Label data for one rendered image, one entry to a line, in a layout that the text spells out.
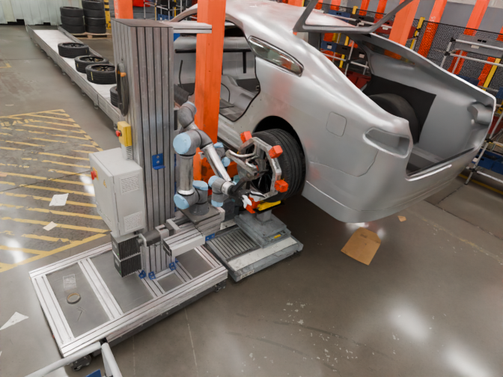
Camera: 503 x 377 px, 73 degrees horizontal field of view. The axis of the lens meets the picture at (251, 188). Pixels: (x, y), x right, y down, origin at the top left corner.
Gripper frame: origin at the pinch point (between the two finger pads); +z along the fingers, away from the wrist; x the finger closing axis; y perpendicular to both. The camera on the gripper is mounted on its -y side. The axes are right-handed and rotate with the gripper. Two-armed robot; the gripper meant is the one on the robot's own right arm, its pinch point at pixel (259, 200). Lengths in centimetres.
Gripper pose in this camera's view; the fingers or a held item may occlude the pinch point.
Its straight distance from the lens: 194.1
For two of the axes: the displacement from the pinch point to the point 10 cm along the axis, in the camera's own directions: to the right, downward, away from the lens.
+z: 8.1, 3.8, -4.3
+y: -1.9, 8.9, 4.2
